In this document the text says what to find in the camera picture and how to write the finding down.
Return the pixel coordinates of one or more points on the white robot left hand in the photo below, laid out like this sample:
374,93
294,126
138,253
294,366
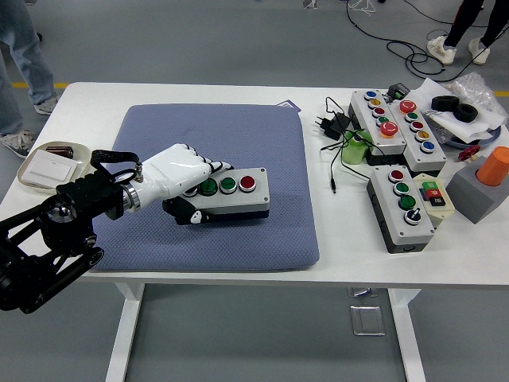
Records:
171,171

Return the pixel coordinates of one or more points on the grey four-button control box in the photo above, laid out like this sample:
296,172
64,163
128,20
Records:
256,199
413,235

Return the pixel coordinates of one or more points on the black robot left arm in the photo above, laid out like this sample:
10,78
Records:
47,238

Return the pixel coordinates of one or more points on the five-button box, orange-ringed mushroom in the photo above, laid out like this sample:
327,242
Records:
364,105

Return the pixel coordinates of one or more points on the five-button box, red mushroom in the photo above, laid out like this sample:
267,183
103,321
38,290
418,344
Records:
431,159

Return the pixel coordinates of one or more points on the blue-grey cushion mat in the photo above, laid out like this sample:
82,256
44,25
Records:
246,139

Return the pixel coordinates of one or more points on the white shallow tray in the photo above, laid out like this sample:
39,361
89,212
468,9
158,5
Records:
83,153

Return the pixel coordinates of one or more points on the dark red small cylinder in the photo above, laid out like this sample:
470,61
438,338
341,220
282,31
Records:
59,152

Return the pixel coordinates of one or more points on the purple card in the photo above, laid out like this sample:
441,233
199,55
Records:
288,105

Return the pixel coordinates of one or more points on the white table leg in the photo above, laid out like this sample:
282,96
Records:
407,334
125,330

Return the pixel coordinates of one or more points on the green plastic cylinder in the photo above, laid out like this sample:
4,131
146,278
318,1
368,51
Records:
354,153

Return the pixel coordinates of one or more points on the small metal floor cover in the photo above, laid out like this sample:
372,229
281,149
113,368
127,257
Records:
362,292

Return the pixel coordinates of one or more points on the black terminal module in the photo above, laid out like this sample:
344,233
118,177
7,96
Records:
397,92

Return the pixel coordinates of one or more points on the metal floor outlet plate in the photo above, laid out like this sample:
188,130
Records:
367,320

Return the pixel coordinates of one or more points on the white paper sheet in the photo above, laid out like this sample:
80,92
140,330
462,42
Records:
423,93

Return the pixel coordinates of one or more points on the clear acrylic plate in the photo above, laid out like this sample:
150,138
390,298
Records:
442,131

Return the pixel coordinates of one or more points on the grey block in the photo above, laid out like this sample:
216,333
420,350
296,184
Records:
473,199

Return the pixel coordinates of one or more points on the clear bubble wrap bag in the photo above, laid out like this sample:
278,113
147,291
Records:
475,87

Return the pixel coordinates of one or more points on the person with white shoes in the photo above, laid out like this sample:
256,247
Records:
457,28

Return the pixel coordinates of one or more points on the grey-blue round disc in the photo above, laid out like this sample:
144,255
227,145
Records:
493,137

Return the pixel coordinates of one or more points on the orange cylinder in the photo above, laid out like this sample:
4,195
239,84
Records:
495,167

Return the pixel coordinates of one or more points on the white wall switch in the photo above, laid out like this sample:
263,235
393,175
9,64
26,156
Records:
49,169

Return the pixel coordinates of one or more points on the cream three-button switch box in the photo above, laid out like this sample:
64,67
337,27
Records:
435,197

